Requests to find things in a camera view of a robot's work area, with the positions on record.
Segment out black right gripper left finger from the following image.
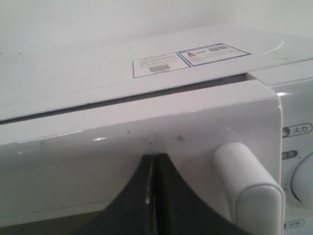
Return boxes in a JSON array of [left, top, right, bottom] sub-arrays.
[[75, 155, 154, 235]]

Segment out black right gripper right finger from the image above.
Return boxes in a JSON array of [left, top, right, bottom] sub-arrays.
[[154, 153, 247, 235]]

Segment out white microwave door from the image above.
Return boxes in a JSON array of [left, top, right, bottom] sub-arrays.
[[0, 80, 285, 235]]

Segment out white microwave oven body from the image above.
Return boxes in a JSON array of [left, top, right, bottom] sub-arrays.
[[0, 25, 313, 235]]

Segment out upper white power knob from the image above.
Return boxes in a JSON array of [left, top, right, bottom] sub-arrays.
[[291, 153, 313, 210]]

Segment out blue white label sticker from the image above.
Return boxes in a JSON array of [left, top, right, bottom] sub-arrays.
[[132, 43, 251, 78]]

